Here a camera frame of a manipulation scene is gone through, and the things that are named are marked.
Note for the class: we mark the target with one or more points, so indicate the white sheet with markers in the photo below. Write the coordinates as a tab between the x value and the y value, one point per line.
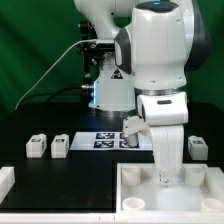
107	141

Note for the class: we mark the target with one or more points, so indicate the green backdrop curtain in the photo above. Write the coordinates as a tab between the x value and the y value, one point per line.
34	33

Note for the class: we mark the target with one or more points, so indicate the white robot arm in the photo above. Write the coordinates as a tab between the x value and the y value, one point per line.
144	48

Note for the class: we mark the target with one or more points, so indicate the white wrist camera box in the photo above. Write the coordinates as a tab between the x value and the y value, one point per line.
168	112

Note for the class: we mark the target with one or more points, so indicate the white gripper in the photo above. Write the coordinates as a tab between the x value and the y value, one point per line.
167	144

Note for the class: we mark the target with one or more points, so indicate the white left obstacle block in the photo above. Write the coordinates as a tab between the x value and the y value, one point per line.
7	180

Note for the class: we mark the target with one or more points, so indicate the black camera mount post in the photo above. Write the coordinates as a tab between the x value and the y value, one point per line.
87	50

